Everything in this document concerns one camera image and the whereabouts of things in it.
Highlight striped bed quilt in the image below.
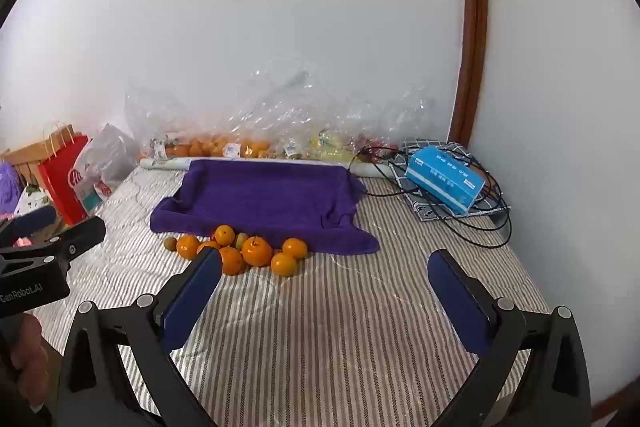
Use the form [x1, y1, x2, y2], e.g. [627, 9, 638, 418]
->
[27, 164, 551, 427]

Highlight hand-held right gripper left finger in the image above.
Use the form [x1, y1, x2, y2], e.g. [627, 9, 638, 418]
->
[52, 249, 223, 427]

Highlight purple towel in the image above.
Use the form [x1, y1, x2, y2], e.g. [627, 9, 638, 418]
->
[150, 158, 381, 256]

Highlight clear bag of small oranges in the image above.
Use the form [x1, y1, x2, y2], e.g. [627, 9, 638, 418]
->
[220, 57, 321, 160]

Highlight person's left hand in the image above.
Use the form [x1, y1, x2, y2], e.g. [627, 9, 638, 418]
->
[7, 314, 63, 408]

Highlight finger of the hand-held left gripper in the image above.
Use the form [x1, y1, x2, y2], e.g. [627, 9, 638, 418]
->
[0, 205, 57, 248]
[47, 217, 107, 269]

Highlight clear bag of large oranges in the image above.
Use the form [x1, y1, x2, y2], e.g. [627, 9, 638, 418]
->
[125, 79, 226, 159]

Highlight clear bag of red fruits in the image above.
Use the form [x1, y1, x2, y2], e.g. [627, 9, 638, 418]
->
[350, 84, 441, 160]

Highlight purple fuzzy item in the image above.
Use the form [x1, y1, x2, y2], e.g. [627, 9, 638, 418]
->
[0, 159, 23, 215]

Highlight black white checked cloth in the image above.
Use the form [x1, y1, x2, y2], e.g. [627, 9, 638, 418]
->
[387, 139, 506, 223]

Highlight clear bag of tan fruits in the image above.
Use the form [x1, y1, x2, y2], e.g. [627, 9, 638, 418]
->
[280, 127, 311, 160]

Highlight red paper bag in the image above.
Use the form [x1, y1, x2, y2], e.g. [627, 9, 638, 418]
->
[37, 121, 93, 227]

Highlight brown wooden door frame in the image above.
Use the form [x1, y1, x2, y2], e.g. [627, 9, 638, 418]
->
[447, 0, 488, 142]

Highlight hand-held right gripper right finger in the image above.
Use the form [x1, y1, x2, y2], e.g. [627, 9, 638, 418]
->
[427, 249, 593, 427]

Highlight white plastic bag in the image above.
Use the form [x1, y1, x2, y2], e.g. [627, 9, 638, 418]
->
[75, 123, 141, 212]

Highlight large orange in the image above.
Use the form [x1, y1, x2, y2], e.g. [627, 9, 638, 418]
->
[270, 253, 299, 278]
[218, 247, 246, 276]
[241, 236, 274, 268]

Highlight blue tissue box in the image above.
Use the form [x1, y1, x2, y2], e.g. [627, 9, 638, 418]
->
[405, 145, 487, 214]

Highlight brown paper bag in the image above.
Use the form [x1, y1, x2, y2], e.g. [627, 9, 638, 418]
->
[0, 146, 51, 188]

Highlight black cables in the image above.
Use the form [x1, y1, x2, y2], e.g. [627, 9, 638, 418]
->
[347, 144, 513, 250]

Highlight clear bag of yellow fruits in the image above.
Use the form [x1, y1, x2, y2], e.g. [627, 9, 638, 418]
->
[300, 92, 361, 160]

